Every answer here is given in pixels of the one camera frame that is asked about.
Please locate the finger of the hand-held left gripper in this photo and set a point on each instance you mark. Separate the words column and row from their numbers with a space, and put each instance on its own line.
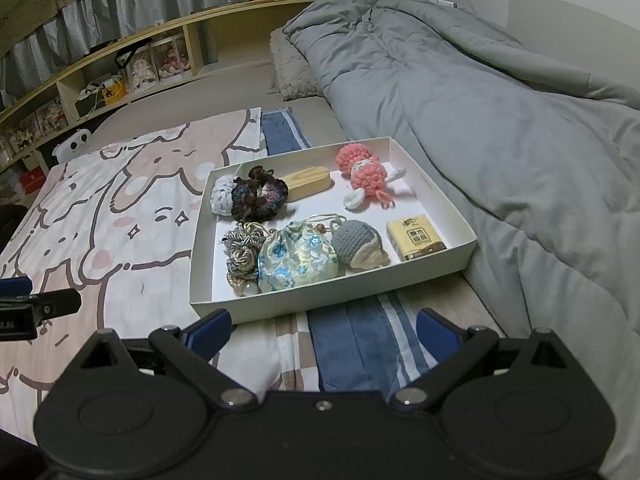
column 15, row 286
column 55, row 302

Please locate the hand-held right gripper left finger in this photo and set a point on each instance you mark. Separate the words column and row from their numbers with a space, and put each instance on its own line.
column 210, row 334

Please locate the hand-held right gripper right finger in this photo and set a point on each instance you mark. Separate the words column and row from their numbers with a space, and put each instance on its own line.
column 439, row 334

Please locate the striped fabric scrunchie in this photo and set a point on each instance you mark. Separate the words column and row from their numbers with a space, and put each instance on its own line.
column 242, row 255

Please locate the yellow tissue packet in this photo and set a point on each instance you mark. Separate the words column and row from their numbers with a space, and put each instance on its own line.
column 415, row 237

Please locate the grey crochet toy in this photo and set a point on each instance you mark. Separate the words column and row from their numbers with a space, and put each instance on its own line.
column 355, row 242

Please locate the white crochet piece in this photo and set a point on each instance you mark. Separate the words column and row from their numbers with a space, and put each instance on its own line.
column 222, row 197

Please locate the dark crochet flower pouch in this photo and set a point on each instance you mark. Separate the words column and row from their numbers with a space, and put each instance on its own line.
column 260, row 195

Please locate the white cardboard box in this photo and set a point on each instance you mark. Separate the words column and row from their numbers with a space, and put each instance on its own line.
column 310, row 205

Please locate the pink crochet doll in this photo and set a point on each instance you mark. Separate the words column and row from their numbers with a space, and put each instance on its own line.
column 361, row 175

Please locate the oval wooden block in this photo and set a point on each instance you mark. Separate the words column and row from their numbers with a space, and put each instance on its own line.
column 307, row 183

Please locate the dark cloth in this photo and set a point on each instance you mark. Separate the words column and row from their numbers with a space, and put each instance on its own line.
column 10, row 225

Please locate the blue towel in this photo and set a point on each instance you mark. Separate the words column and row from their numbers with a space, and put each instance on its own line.
column 350, row 350

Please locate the red box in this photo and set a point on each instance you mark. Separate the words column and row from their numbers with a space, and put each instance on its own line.
column 33, row 181

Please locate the printed cartoon blanket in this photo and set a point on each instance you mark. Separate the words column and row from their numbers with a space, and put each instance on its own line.
column 125, row 210

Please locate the row of small figurines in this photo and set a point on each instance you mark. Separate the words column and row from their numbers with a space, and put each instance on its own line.
column 35, row 125

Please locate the grey duvet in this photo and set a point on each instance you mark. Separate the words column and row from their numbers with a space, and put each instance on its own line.
column 500, row 135

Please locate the beige fluffy pillow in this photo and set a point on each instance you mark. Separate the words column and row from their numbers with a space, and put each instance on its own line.
column 295, row 67

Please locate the wooden headboard shelf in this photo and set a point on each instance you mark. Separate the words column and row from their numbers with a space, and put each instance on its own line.
column 193, row 50

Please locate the white wall socket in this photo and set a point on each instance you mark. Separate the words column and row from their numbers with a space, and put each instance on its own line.
column 442, row 1

